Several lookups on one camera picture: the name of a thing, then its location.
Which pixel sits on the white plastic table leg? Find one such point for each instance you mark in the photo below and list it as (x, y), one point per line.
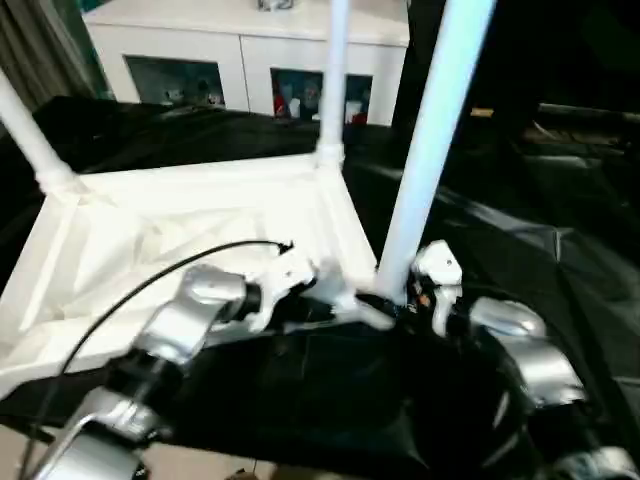
(332, 75)
(30, 135)
(430, 125)

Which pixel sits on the dark item on cabinet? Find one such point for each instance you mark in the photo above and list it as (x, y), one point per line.
(275, 4)

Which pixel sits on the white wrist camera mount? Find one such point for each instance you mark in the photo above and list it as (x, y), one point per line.
(440, 262)
(285, 272)

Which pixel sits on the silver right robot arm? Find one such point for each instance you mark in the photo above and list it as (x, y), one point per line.
(540, 360)

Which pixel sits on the grey curtain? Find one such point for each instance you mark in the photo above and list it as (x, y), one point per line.
(40, 50)

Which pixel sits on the small yellow label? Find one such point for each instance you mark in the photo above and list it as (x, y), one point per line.
(482, 112)

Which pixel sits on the white plastic table top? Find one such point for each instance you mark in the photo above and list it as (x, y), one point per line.
(175, 225)

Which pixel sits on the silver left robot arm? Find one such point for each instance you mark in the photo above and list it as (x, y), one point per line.
(200, 300)

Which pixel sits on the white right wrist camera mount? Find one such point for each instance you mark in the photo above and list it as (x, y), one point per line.
(440, 262)

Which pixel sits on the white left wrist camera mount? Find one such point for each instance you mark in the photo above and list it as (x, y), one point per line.
(285, 272)

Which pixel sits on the black work mat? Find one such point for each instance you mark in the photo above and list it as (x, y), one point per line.
(500, 225)

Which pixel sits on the black tripod leg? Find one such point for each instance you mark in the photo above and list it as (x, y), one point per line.
(25, 427)

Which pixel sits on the white glass-door cabinet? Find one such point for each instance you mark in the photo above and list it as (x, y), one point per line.
(200, 35)

